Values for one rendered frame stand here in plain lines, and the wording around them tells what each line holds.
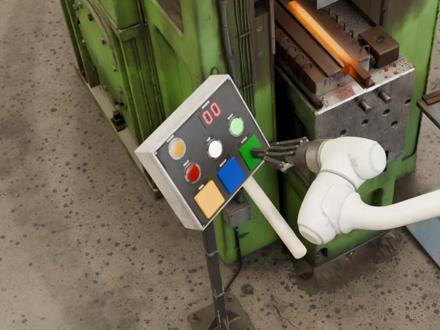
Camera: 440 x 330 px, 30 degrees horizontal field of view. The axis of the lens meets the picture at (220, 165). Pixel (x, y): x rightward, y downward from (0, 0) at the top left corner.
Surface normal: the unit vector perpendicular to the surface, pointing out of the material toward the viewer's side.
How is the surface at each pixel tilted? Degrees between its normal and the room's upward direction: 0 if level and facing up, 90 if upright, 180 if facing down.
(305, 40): 0
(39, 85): 0
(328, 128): 90
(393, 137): 90
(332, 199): 13
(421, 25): 90
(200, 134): 60
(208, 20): 90
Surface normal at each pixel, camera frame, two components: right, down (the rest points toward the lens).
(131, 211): -0.08, -0.63
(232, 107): 0.65, 0.04
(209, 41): 0.47, 0.65
